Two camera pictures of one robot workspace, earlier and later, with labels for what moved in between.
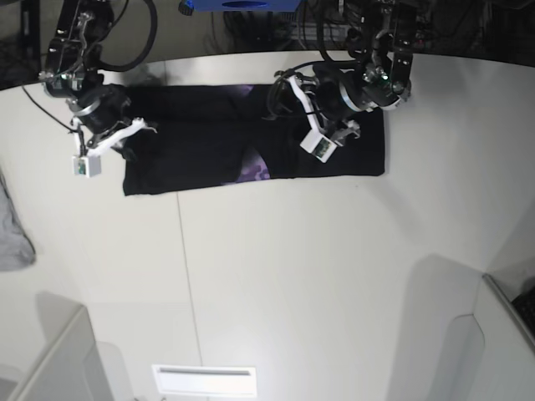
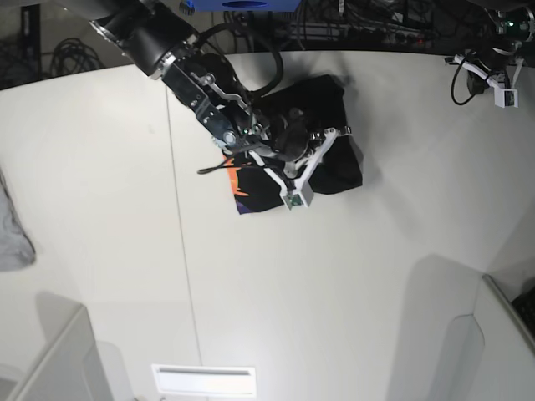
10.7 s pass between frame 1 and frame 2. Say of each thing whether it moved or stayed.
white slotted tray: stayed
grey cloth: stayed
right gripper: moved
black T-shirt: moved
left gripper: moved
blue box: stayed
